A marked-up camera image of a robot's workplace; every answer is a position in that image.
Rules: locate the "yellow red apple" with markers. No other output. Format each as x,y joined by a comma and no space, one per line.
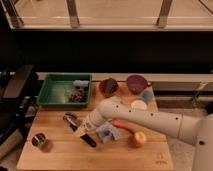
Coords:
139,139

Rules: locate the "purple grapes bunch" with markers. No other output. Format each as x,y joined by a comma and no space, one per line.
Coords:
77,96

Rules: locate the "wooden cutting board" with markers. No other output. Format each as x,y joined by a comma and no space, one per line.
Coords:
65,152

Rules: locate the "purple bowl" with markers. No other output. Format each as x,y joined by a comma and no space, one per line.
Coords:
136,84

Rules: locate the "light blue cup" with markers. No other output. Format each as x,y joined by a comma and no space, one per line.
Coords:
146,96

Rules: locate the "blue grey cloth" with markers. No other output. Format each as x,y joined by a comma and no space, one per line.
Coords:
107,131

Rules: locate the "small grey can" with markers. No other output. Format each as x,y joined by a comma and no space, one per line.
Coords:
81,83

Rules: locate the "red bowl with brown item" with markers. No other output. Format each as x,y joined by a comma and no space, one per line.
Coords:
108,87

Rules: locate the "small metal cup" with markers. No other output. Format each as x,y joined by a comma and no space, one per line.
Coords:
39,140

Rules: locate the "white cup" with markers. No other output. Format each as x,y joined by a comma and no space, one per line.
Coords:
139,104

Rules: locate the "orange carrot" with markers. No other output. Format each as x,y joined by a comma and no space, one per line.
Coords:
123,125

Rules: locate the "black chair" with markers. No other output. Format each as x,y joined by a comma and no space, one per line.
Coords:
17,94

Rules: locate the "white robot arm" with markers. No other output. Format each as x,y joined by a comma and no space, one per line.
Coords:
192,130

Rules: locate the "green plastic tray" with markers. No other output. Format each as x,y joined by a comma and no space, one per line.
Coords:
57,89

